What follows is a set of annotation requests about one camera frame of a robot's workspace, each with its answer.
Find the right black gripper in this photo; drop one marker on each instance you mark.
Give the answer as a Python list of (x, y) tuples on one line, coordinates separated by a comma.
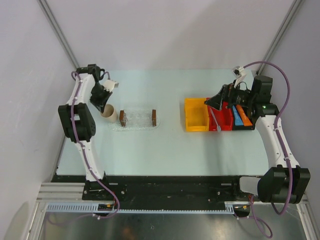
[(227, 92)]

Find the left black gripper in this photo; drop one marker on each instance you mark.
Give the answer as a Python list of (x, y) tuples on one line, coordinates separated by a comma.
[(100, 104)]

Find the white paper cup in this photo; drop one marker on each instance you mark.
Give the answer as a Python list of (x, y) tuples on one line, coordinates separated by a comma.
[(109, 113)]

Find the brown block with hole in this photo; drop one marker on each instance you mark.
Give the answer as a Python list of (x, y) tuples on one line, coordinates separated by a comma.
[(122, 118)]

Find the clear plastic tray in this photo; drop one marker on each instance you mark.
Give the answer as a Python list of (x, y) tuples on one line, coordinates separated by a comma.
[(137, 120)]

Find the brown wooden block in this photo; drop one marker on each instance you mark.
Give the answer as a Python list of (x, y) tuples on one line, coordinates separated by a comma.
[(154, 118)]

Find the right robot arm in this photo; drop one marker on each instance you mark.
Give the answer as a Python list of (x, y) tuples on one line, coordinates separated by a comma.
[(285, 181)]

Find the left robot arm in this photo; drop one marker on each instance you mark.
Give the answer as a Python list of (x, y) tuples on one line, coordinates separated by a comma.
[(78, 123)]

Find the grey toothbrush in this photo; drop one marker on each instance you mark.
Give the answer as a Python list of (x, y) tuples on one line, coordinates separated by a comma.
[(218, 127)]

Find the blue toothpaste tube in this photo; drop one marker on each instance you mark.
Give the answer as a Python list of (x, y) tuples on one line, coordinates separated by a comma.
[(237, 119)]

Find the red plastic bin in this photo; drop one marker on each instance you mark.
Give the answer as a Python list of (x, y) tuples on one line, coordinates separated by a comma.
[(224, 118)]

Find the yellow plastic bin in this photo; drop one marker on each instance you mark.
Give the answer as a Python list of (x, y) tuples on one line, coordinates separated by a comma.
[(196, 115)]

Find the black plastic bin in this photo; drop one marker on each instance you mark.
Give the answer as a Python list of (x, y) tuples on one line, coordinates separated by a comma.
[(241, 128)]

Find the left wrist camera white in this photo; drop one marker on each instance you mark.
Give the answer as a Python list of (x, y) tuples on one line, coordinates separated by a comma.
[(109, 85)]

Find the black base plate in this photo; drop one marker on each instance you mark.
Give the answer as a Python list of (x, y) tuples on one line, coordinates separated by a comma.
[(172, 193)]

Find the left aluminium frame post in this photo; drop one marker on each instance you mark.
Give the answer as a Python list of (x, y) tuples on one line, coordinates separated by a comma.
[(58, 31)]

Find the aluminium frame post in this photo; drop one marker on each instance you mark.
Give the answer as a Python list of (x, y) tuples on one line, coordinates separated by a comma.
[(284, 27), (58, 31)]

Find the right aluminium frame post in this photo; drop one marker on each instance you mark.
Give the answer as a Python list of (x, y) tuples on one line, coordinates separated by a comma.
[(284, 27)]

